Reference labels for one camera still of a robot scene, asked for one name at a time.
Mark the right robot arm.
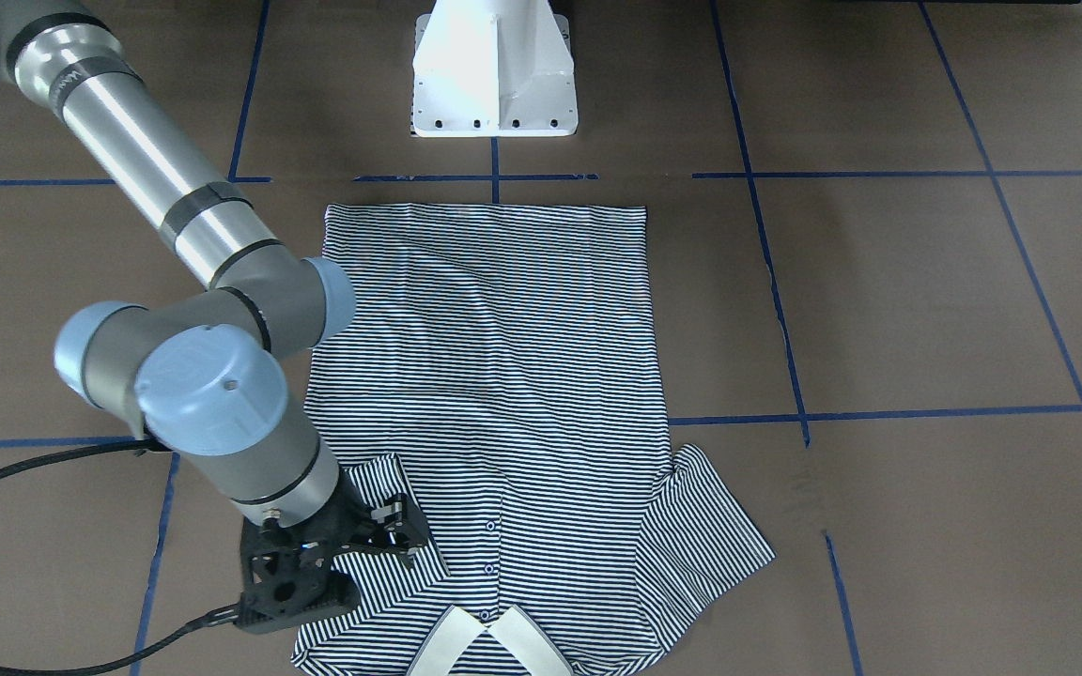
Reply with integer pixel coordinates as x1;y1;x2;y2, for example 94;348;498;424
0;1;489;580

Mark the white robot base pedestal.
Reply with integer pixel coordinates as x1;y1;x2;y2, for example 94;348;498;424
410;1;580;138

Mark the navy white striped polo shirt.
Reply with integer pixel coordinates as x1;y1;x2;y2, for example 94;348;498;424
292;204;776;675

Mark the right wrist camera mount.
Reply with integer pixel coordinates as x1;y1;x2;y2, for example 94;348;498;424
232;521;362;635

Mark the brown table mat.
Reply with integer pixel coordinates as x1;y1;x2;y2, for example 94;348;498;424
0;1;1082;675

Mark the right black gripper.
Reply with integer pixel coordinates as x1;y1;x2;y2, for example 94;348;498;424
259;468;432;570

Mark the black usb cable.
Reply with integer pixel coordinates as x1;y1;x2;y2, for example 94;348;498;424
0;439;251;676

